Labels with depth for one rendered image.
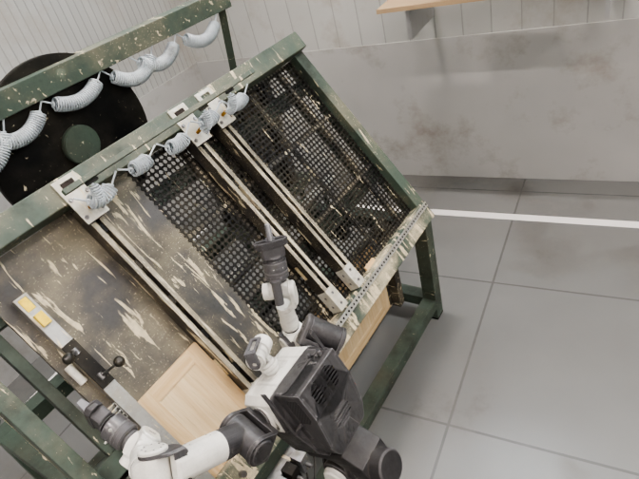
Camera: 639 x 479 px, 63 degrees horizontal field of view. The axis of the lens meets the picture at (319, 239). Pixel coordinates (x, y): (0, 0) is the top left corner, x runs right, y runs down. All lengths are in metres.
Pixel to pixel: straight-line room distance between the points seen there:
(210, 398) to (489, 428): 1.60
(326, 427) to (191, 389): 0.68
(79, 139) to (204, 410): 1.34
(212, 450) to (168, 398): 0.59
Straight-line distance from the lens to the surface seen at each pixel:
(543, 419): 3.16
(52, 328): 2.01
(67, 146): 2.61
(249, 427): 1.63
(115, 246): 2.08
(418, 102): 4.87
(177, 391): 2.11
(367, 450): 1.82
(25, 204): 2.05
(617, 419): 3.22
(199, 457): 1.52
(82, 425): 2.08
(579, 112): 4.68
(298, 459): 2.23
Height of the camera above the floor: 2.59
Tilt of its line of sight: 34 degrees down
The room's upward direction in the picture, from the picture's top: 16 degrees counter-clockwise
